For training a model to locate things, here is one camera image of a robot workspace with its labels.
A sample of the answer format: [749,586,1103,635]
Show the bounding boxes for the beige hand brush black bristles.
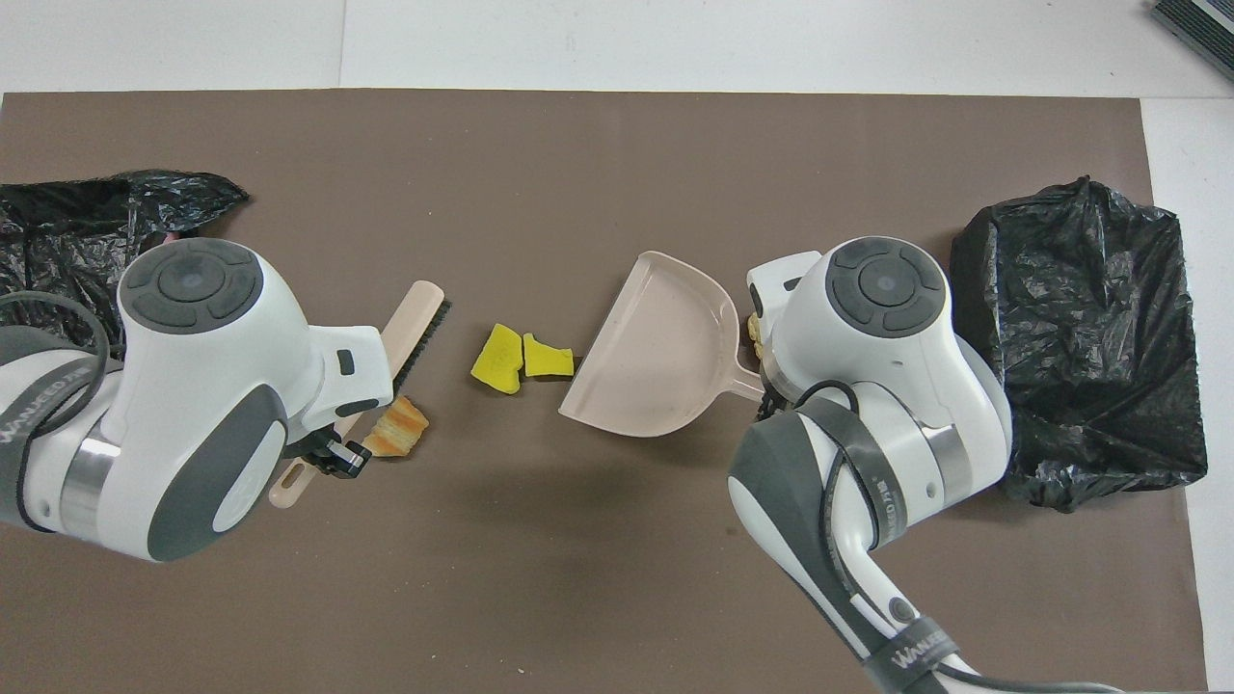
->
[268,280,452,510]

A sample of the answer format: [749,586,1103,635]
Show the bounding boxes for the beige plastic dustpan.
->
[558,251,767,440]

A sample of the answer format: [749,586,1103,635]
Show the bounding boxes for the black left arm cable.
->
[0,289,121,440]

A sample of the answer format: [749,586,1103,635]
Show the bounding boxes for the brown table mat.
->
[0,89,1208,694]

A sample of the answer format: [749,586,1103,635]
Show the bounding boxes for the grey ribbed device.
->
[1149,0,1234,83]

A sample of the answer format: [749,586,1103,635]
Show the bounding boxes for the small yellow sponge chunk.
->
[522,333,576,379]

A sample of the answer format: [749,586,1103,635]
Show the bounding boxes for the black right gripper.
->
[755,378,801,421]

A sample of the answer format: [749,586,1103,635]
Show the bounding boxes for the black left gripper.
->
[287,427,373,480]

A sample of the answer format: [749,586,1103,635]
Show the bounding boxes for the striped croissant bread piece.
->
[362,395,431,459]

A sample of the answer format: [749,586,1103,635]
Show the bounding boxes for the large yellow sponge chunk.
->
[470,323,524,397]

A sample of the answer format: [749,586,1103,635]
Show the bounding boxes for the left black-bagged bin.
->
[950,175,1210,514]

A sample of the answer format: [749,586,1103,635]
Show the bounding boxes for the black plastic trash bag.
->
[0,171,251,367]

